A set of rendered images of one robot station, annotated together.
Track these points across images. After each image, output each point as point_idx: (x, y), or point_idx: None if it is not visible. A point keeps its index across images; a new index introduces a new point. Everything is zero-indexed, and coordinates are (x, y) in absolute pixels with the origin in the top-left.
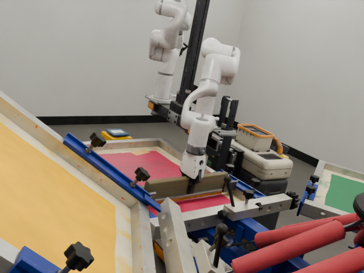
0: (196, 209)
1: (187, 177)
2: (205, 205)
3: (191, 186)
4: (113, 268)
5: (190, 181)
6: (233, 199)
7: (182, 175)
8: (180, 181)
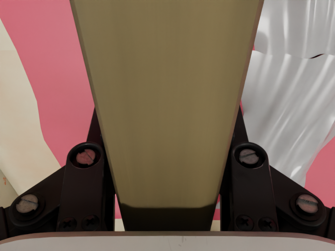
0: (20, 41)
1: (153, 207)
2: (80, 118)
3: (86, 141)
4: None
5: (92, 184)
6: (117, 227)
7: (287, 183)
8: (85, 60)
